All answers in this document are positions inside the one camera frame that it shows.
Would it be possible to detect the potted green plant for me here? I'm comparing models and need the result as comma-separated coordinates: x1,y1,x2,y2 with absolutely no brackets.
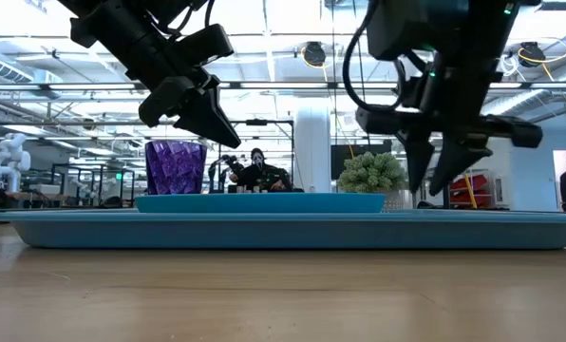
337,151,410,213

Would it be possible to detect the wire shelf with red bins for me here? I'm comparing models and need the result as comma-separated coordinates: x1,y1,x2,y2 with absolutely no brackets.
448,173,493,209

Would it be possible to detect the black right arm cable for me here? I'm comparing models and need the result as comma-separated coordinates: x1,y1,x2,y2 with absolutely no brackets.
342,0,407,115

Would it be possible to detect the blue plastic plate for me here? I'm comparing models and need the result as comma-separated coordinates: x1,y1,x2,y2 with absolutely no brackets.
134,192,387,215

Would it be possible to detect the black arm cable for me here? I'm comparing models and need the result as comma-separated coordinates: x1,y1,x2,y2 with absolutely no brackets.
166,0,217,37
342,0,407,115

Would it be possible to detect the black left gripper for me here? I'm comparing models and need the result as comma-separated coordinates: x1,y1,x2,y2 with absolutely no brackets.
100,9,242,149

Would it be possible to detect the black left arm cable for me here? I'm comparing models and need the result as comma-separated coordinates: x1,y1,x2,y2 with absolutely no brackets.
166,0,217,37

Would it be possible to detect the black frame robot station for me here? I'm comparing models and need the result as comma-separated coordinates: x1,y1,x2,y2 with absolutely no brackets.
205,118,296,196

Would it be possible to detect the purple faceted plastic cup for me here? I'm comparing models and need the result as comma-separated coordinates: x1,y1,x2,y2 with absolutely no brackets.
144,139,208,197

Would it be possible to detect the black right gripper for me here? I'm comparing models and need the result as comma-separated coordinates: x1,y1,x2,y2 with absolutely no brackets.
356,56,544,197

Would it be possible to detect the black wall display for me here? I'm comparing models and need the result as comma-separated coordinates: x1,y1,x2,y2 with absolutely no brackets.
330,143,393,181

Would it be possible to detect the blue plastic tray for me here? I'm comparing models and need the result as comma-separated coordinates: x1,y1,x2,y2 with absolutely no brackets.
0,210,566,251

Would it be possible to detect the white building column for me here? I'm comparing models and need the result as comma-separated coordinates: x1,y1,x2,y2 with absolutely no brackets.
294,104,332,194

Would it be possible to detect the black frame workcell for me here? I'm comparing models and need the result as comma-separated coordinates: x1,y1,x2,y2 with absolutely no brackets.
49,163,136,209

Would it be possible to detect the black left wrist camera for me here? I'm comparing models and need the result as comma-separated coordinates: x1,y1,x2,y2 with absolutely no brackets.
168,23,236,66

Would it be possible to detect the long ceiling light bar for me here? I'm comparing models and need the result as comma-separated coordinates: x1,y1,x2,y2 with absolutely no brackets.
0,81,566,91

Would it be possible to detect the yellow hanging cable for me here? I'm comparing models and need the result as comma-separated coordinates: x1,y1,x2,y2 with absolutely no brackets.
462,173,479,209

